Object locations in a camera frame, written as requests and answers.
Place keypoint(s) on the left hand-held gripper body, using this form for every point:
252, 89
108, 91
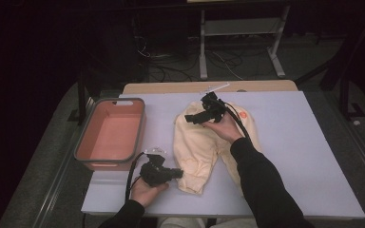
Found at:
153, 174

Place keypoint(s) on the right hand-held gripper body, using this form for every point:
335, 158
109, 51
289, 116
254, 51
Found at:
215, 110

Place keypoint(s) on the person's legs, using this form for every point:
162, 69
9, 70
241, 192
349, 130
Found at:
180, 223

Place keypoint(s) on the wooden table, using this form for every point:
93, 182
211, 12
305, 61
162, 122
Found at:
171, 87

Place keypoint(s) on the black metal stand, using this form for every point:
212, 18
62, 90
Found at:
81, 95
345, 95

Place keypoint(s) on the person's left hand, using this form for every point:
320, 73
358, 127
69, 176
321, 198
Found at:
144, 193

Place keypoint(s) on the white metal stand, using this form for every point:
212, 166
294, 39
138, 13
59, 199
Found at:
202, 47

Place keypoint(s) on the cream yellow pants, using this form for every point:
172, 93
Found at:
196, 148

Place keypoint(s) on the pink plastic basket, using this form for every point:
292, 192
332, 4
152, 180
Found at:
111, 133

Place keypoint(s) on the person's right hand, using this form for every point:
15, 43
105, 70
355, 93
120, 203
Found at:
228, 129

